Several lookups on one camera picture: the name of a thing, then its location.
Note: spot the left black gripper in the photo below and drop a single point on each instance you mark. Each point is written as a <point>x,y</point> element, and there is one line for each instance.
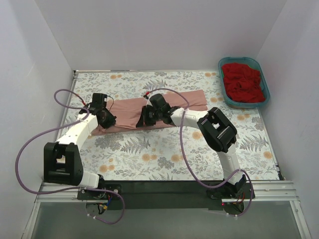
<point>109,120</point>

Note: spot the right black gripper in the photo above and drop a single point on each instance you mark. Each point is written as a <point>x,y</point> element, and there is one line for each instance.
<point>142,117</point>

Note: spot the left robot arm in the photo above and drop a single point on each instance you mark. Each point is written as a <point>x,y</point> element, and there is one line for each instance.
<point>62,160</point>

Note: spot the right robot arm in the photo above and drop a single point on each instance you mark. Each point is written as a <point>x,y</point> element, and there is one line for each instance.
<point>217,130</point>

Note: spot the floral table cloth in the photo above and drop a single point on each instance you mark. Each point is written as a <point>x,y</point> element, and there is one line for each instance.
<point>168,153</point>

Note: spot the red t shirt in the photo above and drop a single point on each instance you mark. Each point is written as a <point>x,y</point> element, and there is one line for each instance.
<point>242,83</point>

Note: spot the teal plastic basket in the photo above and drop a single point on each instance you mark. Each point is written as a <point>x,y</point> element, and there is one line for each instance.
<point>253,64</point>

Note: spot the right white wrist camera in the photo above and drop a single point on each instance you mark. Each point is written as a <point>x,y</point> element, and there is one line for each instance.
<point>147,96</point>

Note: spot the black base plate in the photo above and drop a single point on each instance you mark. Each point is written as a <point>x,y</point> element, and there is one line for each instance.
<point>167,194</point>

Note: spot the aluminium frame rail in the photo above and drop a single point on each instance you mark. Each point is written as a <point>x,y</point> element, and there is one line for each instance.
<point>275,213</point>

